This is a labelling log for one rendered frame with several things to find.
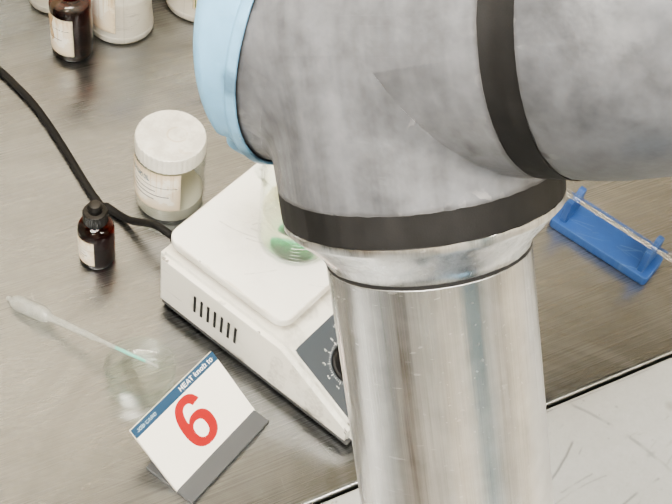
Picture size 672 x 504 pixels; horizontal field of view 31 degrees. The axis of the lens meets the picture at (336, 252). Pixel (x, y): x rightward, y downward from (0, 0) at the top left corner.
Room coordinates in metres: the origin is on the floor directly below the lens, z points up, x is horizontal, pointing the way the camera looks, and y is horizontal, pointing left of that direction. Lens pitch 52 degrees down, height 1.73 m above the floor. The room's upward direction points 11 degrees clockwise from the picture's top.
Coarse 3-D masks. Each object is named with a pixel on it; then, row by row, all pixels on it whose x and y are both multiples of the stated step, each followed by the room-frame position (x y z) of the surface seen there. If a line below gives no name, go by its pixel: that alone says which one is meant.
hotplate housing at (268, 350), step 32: (160, 288) 0.57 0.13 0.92; (192, 288) 0.55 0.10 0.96; (224, 288) 0.55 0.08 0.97; (192, 320) 0.55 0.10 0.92; (224, 320) 0.53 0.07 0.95; (256, 320) 0.52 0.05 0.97; (320, 320) 0.54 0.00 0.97; (256, 352) 0.51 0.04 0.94; (288, 352) 0.50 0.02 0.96; (288, 384) 0.50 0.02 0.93; (320, 384) 0.49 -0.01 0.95; (320, 416) 0.48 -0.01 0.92
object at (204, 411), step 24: (192, 384) 0.48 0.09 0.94; (216, 384) 0.49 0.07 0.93; (168, 408) 0.45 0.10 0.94; (192, 408) 0.46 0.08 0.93; (216, 408) 0.47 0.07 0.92; (240, 408) 0.48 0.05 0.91; (144, 432) 0.43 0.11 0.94; (168, 432) 0.44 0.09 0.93; (192, 432) 0.45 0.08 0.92; (216, 432) 0.46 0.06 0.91; (168, 456) 0.42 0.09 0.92; (192, 456) 0.43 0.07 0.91
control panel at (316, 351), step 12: (324, 324) 0.53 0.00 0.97; (312, 336) 0.52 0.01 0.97; (324, 336) 0.52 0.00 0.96; (336, 336) 0.53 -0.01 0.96; (300, 348) 0.51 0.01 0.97; (312, 348) 0.51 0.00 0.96; (324, 348) 0.52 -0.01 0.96; (312, 360) 0.50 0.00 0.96; (324, 360) 0.51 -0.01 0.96; (312, 372) 0.50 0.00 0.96; (324, 372) 0.50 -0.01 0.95; (324, 384) 0.49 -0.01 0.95; (336, 384) 0.50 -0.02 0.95; (336, 396) 0.49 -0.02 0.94
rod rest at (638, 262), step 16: (576, 192) 0.75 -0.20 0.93; (576, 208) 0.75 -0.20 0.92; (560, 224) 0.73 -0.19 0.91; (576, 224) 0.73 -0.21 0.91; (592, 224) 0.74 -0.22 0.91; (608, 224) 0.74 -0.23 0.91; (576, 240) 0.72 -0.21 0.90; (592, 240) 0.72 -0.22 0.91; (608, 240) 0.72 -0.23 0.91; (624, 240) 0.72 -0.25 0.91; (656, 240) 0.71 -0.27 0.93; (608, 256) 0.70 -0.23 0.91; (624, 256) 0.71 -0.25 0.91; (640, 256) 0.71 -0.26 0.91; (656, 256) 0.71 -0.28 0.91; (624, 272) 0.69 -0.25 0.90; (640, 272) 0.69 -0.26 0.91
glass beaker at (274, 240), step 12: (264, 168) 0.59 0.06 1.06; (264, 180) 0.58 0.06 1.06; (264, 192) 0.58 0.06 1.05; (276, 192) 0.57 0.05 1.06; (264, 204) 0.58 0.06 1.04; (276, 204) 0.57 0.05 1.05; (264, 216) 0.58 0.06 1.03; (276, 216) 0.57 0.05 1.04; (264, 228) 0.57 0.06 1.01; (276, 228) 0.57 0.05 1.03; (264, 240) 0.57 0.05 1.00; (276, 240) 0.57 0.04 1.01; (288, 240) 0.56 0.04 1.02; (276, 252) 0.57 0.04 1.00; (288, 252) 0.56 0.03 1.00; (300, 252) 0.56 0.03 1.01; (288, 264) 0.56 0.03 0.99; (300, 264) 0.56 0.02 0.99; (312, 264) 0.57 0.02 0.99
